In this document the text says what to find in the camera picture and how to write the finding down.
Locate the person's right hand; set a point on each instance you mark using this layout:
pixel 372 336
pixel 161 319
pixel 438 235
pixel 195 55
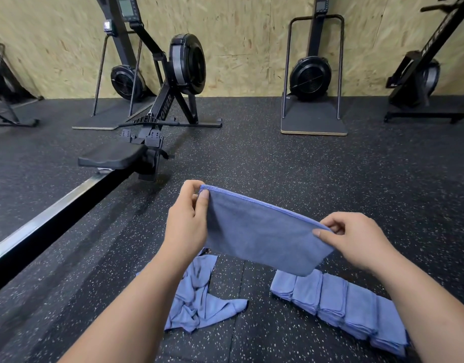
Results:
pixel 357 239

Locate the person's left hand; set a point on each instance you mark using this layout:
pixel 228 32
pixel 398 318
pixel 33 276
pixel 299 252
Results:
pixel 186 223

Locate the plain blue towel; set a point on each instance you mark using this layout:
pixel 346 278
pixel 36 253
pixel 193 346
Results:
pixel 266 230

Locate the blue towel pile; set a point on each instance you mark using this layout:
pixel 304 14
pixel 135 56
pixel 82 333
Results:
pixel 198 302

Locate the person's right forearm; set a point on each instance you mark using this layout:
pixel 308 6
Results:
pixel 432 313

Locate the person's left forearm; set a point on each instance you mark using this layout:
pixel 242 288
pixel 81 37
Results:
pixel 126 313

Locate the black ski trainer grey platform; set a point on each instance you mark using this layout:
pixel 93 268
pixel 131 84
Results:
pixel 124 81

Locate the black ski trainer wooden-edged platform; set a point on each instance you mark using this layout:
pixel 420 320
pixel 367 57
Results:
pixel 311 79

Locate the black upright exercise machine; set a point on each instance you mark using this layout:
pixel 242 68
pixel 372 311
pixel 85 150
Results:
pixel 413 79

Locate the black rowing machine with rail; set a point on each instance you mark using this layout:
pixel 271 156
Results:
pixel 81 192

